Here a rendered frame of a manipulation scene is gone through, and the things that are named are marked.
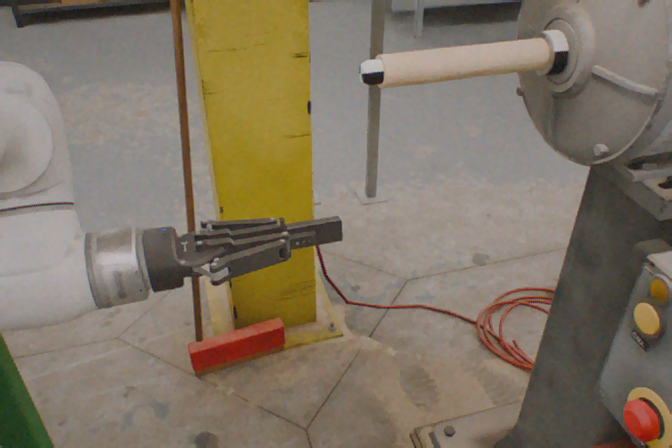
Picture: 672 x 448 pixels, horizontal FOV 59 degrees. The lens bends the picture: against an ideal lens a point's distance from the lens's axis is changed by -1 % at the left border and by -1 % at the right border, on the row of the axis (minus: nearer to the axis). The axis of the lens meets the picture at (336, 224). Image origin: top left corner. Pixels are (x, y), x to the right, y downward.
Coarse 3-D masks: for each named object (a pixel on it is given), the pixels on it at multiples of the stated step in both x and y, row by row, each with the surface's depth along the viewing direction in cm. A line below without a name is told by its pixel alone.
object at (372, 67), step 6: (372, 60) 58; (378, 60) 58; (360, 66) 59; (366, 66) 58; (372, 66) 58; (378, 66) 58; (360, 72) 59; (366, 72) 58; (372, 72) 58; (378, 72) 58; (360, 78) 59; (366, 78) 58; (372, 78) 58; (378, 78) 58; (372, 84) 59
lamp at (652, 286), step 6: (654, 276) 55; (660, 276) 54; (648, 282) 56; (654, 282) 55; (660, 282) 54; (666, 282) 53; (648, 288) 56; (654, 288) 55; (660, 288) 54; (666, 288) 54; (654, 294) 55; (660, 294) 54; (666, 294) 54; (654, 300) 55; (660, 300) 54; (666, 300) 54
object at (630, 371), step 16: (656, 256) 56; (640, 272) 57; (656, 272) 55; (640, 288) 57; (656, 304) 55; (624, 320) 60; (624, 336) 61; (640, 336) 58; (656, 336) 56; (624, 352) 61; (640, 352) 59; (656, 352) 56; (608, 368) 64; (624, 368) 61; (640, 368) 59; (656, 368) 57; (608, 384) 64; (624, 384) 62; (640, 384) 59; (656, 384) 57; (608, 400) 65; (624, 400) 62; (656, 400) 57
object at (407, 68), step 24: (456, 48) 60; (480, 48) 60; (504, 48) 61; (528, 48) 61; (384, 72) 58; (408, 72) 58; (432, 72) 59; (456, 72) 60; (480, 72) 61; (504, 72) 62
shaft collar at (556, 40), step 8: (544, 32) 62; (552, 32) 62; (560, 32) 62; (552, 40) 61; (560, 40) 61; (552, 48) 61; (560, 48) 61; (568, 48) 61; (552, 56) 61; (560, 56) 61; (568, 56) 62; (552, 64) 62; (560, 64) 62; (536, 72) 64; (544, 72) 63; (552, 72) 63; (560, 72) 63
